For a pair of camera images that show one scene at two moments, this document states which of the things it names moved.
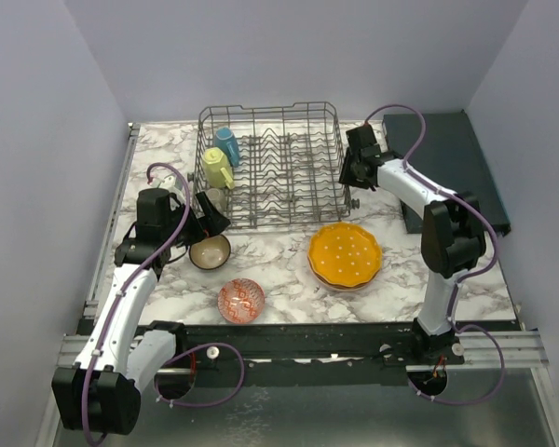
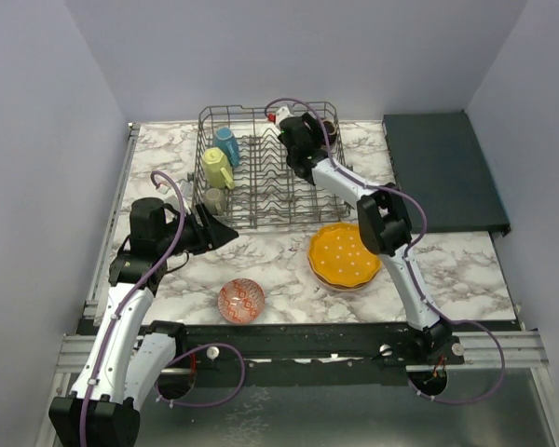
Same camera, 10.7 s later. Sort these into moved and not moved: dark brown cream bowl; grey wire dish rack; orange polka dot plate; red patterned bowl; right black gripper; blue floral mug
Moved: right black gripper; dark brown cream bowl
Not moved: orange polka dot plate; blue floral mug; red patterned bowl; grey wire dish rack
